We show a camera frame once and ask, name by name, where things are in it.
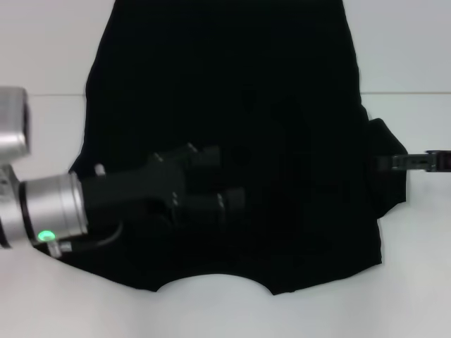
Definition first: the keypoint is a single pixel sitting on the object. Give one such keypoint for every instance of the black t-shirt white print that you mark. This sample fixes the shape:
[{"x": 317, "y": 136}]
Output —
[{"x": 229, "y": 70}]

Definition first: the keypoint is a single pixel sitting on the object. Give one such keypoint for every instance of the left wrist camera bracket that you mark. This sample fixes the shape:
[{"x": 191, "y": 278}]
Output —
[{"x": 5, "y": 179}]

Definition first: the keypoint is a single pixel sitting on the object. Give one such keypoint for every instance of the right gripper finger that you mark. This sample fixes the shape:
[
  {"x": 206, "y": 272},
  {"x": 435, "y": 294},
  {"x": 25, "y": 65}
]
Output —
[{"x": 400, "y": 162}]

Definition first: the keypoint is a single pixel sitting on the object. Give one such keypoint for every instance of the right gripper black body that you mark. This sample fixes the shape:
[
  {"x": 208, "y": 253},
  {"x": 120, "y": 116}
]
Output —
[{"x": 440, "y": 161}]

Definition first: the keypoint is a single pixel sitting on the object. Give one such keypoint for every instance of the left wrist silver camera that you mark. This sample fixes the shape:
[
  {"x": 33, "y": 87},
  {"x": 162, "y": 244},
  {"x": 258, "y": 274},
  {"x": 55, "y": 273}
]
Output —
[{"x": 14, "y": 123}]

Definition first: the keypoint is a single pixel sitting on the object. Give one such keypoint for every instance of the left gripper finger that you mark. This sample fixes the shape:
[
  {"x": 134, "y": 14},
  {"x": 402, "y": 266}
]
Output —
[
  {"x": 211, "y": 207},
  {"x": 204, "y": 155}
]

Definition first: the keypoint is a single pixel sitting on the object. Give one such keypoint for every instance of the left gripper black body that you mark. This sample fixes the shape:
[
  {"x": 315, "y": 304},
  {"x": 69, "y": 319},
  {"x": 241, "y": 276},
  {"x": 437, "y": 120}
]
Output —
[{"x": 134, "y": 190}]

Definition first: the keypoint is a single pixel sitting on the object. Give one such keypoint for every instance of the left robot arm silver white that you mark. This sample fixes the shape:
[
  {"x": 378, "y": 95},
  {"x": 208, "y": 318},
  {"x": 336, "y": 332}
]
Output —
[{"x": 53, "y": 204}]

